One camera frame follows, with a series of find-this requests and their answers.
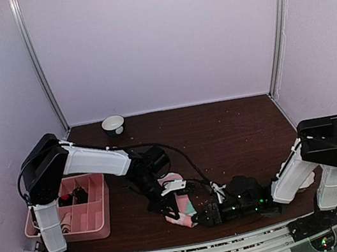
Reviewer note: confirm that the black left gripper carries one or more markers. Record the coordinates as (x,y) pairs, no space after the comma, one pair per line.
(160,205)

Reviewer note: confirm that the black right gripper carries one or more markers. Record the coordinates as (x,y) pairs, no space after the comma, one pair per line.
(214,214)

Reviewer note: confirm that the pink sock with teal patches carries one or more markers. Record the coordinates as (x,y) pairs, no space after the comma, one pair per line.
(186,208)

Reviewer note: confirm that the brown beige argyle sock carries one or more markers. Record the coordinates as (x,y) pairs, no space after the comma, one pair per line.
(77,196)

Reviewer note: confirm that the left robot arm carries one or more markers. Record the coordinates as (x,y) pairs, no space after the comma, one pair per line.
(53,160)

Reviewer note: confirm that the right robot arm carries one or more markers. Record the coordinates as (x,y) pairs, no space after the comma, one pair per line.
(315,146)

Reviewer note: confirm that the pink plastic organizer tray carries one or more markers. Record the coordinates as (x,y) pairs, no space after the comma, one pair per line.
(90,221)

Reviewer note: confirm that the dark blue white bowl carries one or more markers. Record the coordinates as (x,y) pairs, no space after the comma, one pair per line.
(113,126)

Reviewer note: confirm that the white paper-lined bowl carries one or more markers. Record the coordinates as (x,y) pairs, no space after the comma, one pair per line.
(307,183)

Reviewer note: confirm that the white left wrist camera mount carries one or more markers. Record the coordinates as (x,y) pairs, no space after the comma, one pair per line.
(172,186)

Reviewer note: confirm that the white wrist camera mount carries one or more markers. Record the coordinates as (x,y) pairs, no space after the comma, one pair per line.
(172,186)
(219,191)

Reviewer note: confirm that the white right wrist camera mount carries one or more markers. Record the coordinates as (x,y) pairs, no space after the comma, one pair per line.
(219,191)

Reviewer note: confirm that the grey aluminium frame post left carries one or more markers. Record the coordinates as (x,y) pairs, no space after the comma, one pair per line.
(37,67)

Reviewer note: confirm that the grey aluminium frame post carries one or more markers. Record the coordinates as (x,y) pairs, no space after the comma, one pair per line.
(37,67)
(278,49)

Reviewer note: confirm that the grey aluminium frame post right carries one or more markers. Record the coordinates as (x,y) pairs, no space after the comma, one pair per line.
(278,49)

